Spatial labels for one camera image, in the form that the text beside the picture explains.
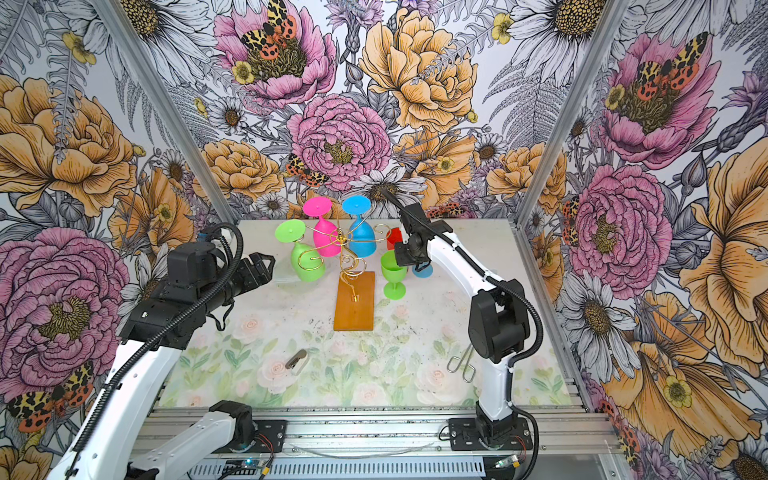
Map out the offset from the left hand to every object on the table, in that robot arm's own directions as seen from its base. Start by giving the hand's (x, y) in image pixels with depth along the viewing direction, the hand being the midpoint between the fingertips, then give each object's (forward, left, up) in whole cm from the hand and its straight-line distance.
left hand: (261, 275), depth 70 cm
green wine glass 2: (+10, -7, -9) cm, 15 cm away
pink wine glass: (+11, -14, +2) cm, 18 cm away
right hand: (+14, -34, -15) cm, 40 cm away
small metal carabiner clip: (-9, -3, -28) cm, 30 cm away
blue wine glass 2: (+21, -42, -29) cm, 55 cm away
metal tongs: (-12, -52, -29) cm, 61 cm away
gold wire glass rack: (+11, -19, -22) cm, 31 cm away
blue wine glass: (+15, -22, -4) cm, 27 cm away
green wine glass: (+11, -31, -15) cm, 36 cm away
